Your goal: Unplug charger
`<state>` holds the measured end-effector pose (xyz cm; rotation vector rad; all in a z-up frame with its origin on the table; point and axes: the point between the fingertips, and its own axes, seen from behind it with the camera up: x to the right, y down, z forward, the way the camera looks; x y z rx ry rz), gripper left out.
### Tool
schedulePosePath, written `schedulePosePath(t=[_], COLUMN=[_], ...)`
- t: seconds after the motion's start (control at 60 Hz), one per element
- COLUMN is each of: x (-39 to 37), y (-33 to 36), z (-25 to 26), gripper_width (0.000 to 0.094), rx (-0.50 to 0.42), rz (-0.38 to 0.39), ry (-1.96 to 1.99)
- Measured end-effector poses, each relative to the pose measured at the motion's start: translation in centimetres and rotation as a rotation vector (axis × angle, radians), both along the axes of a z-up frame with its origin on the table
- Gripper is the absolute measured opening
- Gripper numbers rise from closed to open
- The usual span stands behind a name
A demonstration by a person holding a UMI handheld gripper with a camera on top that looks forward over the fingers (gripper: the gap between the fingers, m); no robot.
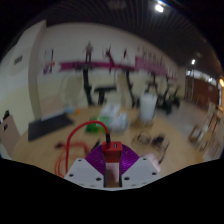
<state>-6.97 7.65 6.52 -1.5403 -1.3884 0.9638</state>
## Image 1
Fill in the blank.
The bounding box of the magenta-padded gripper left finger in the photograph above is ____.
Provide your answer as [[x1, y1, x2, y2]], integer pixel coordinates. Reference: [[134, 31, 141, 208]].
[[64, 143, 108, 188]]

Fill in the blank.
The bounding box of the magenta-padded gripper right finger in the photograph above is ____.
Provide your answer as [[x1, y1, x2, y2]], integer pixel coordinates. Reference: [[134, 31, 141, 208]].
[[119, 143, 161, 188]]

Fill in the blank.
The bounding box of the red charger block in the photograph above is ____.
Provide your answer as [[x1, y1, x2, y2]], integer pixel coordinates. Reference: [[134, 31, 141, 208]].
[[101, 141, 124, 164]]

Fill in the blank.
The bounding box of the brown round coaster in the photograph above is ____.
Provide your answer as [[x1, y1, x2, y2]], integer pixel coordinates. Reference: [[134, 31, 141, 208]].
[[128, 116, 154, 129]]

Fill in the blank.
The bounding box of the green wet wipes pack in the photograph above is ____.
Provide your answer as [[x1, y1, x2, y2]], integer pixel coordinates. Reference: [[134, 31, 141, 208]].
[[84, 114, 129, 133]]

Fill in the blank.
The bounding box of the black mouse pad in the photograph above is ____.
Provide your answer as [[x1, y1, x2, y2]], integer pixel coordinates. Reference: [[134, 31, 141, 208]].
[[27, 113, 75, 142]]

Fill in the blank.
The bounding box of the small blue and orange object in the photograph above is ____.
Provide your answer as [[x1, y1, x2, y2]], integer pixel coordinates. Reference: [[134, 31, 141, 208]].
[[63, 106, 82, 116]]

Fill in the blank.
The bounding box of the white lidded cup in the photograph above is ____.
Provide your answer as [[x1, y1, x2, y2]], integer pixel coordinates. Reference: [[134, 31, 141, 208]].
[[139, 93, 158, 124]]

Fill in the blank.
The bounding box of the white flat box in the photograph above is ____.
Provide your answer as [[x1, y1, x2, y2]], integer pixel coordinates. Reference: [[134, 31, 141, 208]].
[[99, 103, 121, 116]]

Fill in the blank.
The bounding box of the group of wooden chairs and tables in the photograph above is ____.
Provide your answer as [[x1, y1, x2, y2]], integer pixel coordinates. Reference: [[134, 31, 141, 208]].
[[188, 101, 224, 163]]

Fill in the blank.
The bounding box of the row of black exercise bikes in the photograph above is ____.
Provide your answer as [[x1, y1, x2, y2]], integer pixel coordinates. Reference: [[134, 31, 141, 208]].
[[74, 59, 183, 116]]

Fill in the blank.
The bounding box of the black power cord with plug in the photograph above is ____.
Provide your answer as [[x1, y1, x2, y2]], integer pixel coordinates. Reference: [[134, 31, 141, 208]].
[[132, 131, 171, 164]]

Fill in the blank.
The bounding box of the red charging cable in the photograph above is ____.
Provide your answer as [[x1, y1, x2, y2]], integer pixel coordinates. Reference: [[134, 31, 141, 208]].
[[54, 120, 112, 178]]

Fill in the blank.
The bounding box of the magenta wall banner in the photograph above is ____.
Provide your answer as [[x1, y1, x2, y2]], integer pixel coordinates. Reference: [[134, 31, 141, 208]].
[[59, 56, 178, 81]]

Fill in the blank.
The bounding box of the wall vent grille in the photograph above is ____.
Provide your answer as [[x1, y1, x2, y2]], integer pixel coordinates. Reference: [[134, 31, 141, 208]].
[[13, 54, 24, 66]]

